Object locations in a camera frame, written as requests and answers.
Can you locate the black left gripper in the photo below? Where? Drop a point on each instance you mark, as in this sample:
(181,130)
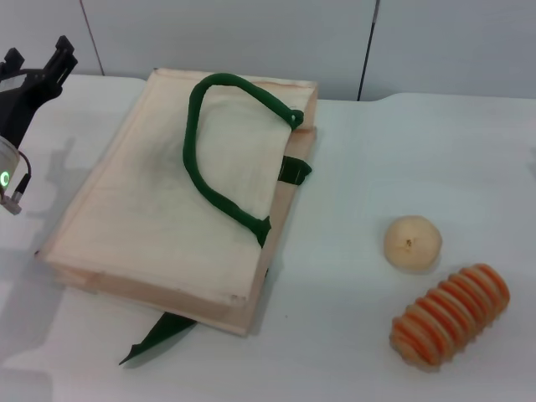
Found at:
(21,100)

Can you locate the beige round toy fruit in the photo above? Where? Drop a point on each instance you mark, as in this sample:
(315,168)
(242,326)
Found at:
(412,243)

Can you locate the orange striped toy bread roll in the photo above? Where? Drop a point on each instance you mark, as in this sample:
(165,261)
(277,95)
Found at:
(452,314)

